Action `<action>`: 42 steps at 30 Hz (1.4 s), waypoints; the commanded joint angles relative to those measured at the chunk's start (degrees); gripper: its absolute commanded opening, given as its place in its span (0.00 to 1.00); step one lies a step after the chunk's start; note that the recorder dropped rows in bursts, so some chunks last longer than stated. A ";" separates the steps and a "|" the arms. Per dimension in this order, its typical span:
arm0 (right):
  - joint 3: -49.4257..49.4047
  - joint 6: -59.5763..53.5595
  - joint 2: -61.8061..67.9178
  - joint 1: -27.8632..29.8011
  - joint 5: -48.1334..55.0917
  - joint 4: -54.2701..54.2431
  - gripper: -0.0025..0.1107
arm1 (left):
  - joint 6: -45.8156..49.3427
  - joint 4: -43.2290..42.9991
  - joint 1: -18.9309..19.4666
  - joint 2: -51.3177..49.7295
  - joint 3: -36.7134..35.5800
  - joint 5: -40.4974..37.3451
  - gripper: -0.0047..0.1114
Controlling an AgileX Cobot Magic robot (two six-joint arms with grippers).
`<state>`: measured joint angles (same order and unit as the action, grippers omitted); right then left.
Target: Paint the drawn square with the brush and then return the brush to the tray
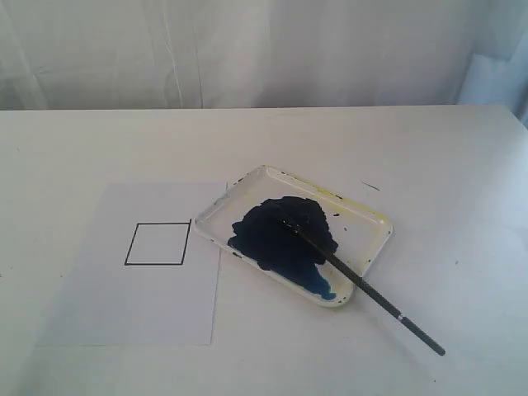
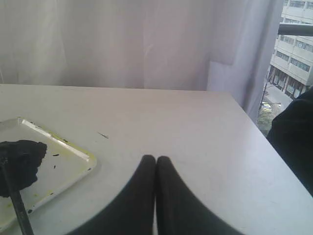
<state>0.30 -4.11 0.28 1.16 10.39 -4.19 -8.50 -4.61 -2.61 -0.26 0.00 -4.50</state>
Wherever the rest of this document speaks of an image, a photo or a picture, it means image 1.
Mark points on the white backdrop curtain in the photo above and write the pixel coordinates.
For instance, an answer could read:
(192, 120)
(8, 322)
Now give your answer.
(212, 54)

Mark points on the white paint tray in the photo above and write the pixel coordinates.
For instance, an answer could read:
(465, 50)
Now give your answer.
(359, 231)

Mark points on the white paper sheet with square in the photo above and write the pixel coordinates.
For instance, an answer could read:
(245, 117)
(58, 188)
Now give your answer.
(143, 275)

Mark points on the black paintbrush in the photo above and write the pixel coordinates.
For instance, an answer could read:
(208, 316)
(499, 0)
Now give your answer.
(363, 285)

